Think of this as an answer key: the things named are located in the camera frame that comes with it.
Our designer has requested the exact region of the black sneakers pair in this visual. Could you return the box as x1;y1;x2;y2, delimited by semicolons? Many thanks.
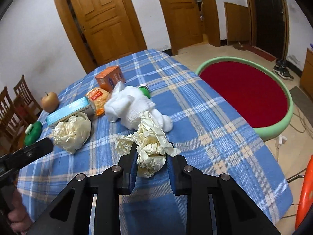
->
273;60;294;81

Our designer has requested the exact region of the middle wooden door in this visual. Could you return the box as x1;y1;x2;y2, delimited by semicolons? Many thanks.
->
159;0;220;55

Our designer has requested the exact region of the cream paper wad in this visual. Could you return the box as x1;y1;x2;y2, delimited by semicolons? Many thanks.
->
116;111;181;178
52;112;91;154

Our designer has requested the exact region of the wooden door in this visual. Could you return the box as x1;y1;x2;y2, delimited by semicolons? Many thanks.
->
54;0;147;73
159;0;220;55

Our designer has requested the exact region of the red basin green rim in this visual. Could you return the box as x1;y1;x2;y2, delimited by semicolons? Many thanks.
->
196;56;293;141

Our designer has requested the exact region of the wooden tv cabinet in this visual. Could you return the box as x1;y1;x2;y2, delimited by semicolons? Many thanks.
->
300;48;313;99

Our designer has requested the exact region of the teal toothpaste box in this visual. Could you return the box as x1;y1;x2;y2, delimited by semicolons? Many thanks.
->
46;97;95;128

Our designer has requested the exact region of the white power strip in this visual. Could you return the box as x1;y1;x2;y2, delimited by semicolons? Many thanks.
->
275;134;288;149

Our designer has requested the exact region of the brown apple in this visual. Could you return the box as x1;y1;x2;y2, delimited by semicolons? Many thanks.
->
41;92;59;113

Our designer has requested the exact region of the small green toy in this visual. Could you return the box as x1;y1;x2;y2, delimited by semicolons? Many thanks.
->
137;84;151;99

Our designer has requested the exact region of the black entrance door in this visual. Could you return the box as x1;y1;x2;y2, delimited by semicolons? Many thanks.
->
247;0;289;60

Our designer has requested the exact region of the orange plastic stool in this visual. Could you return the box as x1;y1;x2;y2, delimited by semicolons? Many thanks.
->
295;156;313;229

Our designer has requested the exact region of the orange snack packet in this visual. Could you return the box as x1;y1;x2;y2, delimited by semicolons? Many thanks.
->
85;87;110;116

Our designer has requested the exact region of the red door mat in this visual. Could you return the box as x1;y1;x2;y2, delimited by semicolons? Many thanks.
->
245;45;276;62

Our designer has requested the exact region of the left wooden door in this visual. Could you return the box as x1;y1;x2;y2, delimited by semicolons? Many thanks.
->
54;0;147;73

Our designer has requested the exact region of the green flower-shaped toy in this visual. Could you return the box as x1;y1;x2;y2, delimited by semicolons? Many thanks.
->
24;121;42;146

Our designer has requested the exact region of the person's left hand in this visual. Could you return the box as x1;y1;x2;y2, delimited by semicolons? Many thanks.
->
8;189;33;234

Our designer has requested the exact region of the orange cardboard box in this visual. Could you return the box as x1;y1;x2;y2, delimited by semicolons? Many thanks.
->
95;66;126;92

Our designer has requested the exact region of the wooden chair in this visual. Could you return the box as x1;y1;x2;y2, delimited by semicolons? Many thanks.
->
1;87;28;153
13;74;43;118

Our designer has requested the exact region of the blue plaid tablecloth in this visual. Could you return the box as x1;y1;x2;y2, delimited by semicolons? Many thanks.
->
17;49;292;234

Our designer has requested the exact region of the grey floor mat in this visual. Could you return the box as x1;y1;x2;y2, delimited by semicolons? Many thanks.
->
290;87;313;120

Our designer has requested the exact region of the brown slipper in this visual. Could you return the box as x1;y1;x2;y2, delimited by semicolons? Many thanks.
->
232;42;246;51

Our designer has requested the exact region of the white sock bundle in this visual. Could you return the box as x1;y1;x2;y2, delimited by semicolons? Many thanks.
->
104;82;173;133

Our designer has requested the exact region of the grey floor cable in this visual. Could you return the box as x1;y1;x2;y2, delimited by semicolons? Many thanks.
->
288;104;313;137

